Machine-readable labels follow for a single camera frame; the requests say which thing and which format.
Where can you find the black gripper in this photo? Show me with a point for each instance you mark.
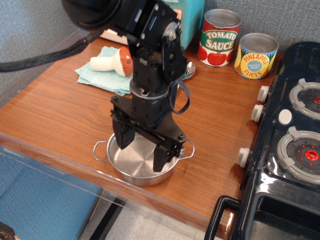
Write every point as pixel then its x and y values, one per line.
pixel 152 117

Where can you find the metal pot with handles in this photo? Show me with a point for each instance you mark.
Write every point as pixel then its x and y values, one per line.
pixel 135 163

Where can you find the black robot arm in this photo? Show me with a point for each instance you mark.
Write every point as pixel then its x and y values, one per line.
pixel 153 35

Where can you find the light blue folded cloth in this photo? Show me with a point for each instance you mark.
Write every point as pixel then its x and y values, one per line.
pixel 106 80

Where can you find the plush brown white mushroom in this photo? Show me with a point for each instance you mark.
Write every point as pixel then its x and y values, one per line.
pixel 121 62

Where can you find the tomato sauce can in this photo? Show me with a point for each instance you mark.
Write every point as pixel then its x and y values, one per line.
pixel 220 30

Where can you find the teal toy microwave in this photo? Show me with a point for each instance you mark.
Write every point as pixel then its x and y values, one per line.
pixel 189 13

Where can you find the black toy stove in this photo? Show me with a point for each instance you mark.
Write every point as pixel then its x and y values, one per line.
pixel 280 188

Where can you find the pineapple slices can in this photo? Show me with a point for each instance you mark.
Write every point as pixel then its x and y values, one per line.
pixel 255 55

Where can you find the spoon with yellow handle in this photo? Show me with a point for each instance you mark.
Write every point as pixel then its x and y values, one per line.
pixel 189 72

